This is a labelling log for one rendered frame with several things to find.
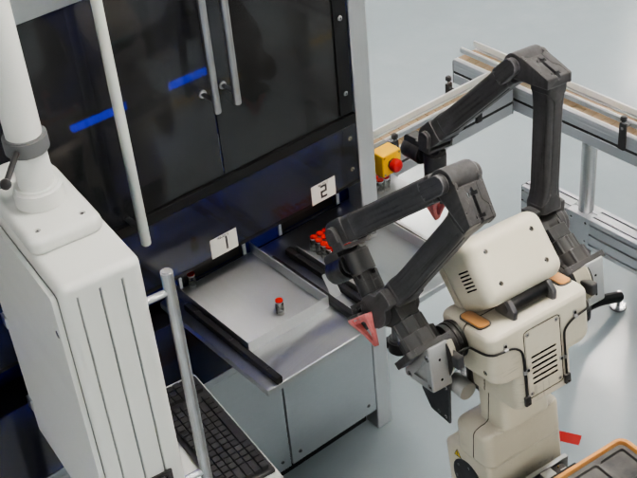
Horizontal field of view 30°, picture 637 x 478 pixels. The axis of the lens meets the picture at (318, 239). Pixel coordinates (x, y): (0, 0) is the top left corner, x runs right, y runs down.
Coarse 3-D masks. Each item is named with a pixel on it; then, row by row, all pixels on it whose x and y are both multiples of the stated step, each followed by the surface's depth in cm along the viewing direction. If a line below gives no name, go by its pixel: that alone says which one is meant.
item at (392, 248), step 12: (384, 228) 335; (396, 228) 331; (372, 240) 331; (384, 240) 331; (396, 240) 330; (408, 240) 329; (420, 240) 324; (300, 252) 326; (312, 252) 329; (372, 252) 327; (384, 252) 326; (396, 252) 326; (408, 252) 325; (324, 264) 319; (384, 264) 322; (396, 264) 322; (384, 276) 318
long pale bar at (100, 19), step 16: (96, 0) 248; (96, 16) 250; (112, 64) 257; (112, 80) 259; (112, 96) 262; (128, 144) 269; (128, 160) 271; (128, 176) 274; (144, 224) 282; (144, 240) 285
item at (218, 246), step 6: (234, 228) 312; (222, 234) 310; (228, 234) 312; (234, 234) 313; (210, 240) 309; (216, 240) 310; (222, 240) 311; (228, 240) 313; (234, 240) 314; (210, 246) 309; (216, 246) 311; (222, 246) 312; (228, 246) 314; (234, 246) 315; (216, 252) 312; (222, 252) 313
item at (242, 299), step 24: (240, 264) 327; (264, 264) 326; (216, 288) 319; (240, 288) 318; (264, 288) 318; (288, 288) 317; (312, 288) 312; (216, 312) 311; (240, 312) 310; (264, 312) 309; (288, 312) 309; (312, 312) 306; (240, 336) 298; (264, 336) 298
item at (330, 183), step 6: (324, 180) 327; (330, 180) 328; (318, 186) 326; (324, 186) 328; (330, 186) 329; (312, 192) 326; (318, 192) 327; (324, 192) 329; (330, 192) 330; (312, 198) 327; (318, 198) 328; (324, 198) 330; (312, 204) 328
